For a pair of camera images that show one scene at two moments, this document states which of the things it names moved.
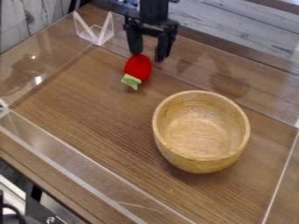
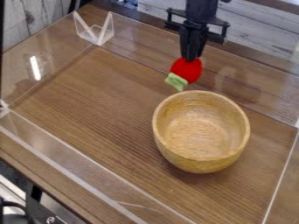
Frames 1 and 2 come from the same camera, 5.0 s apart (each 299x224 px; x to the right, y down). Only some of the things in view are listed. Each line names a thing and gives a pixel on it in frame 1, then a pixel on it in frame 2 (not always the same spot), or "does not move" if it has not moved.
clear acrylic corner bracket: x=98 y=34 does not move
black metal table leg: x=36 y=192 does not move
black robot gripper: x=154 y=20 to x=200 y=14
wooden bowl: x=200 y=128 does not move
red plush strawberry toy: x=138 y=68 to x=184 y=72
